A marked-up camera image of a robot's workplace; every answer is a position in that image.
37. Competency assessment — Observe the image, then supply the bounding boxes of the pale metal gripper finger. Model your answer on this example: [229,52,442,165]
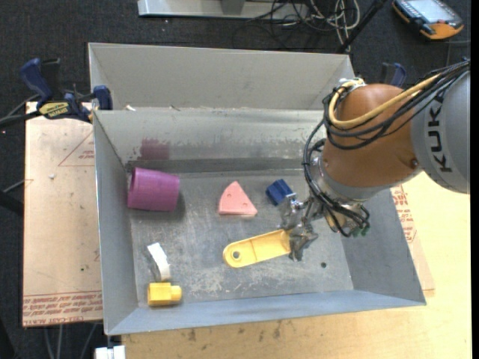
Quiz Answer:
[290,218,320,263]
[278,194,304,230]

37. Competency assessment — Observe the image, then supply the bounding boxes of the yellow handle with hole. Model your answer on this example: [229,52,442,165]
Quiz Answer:
[222,229,295,269]

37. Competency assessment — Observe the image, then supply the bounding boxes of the blue ridged block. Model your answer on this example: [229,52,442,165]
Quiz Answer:
[265,179,295,206]

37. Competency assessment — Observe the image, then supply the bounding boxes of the pink wedge block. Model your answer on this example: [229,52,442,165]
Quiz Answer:
[218,180,258,217]

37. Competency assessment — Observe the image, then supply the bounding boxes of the grey metal bin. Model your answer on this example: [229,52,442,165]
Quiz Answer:
[88,42,427,337]

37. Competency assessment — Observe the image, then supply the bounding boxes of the purple cup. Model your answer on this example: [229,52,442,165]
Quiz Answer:
[126,167,181,212]

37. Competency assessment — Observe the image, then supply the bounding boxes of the white curved piece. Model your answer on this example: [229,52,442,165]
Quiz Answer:
[146,242,172,282]

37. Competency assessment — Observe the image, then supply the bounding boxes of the yellow stepped block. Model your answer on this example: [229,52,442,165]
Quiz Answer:
[147,282,183,307]

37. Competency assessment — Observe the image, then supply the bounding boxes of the brown cardboard board red print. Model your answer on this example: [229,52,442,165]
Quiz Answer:
[22,101,437,328]

